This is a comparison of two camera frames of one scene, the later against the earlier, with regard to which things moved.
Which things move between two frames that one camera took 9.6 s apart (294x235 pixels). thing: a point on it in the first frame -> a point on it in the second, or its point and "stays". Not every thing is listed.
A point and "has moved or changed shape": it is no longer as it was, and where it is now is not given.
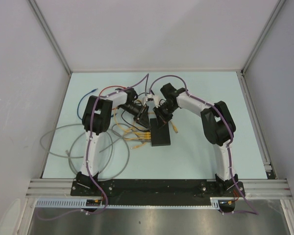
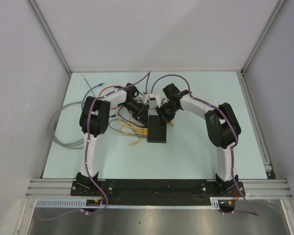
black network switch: (160, 136) has moved or changed shape
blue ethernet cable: (81, 100) -> (111, 116)
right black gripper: (161, 120) stays
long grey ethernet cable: (70, 157) -> (58, 138)
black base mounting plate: (174, 188) stays
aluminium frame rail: (257, 189) stays
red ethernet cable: (122, 86) stays
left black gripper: (142, 117) stays
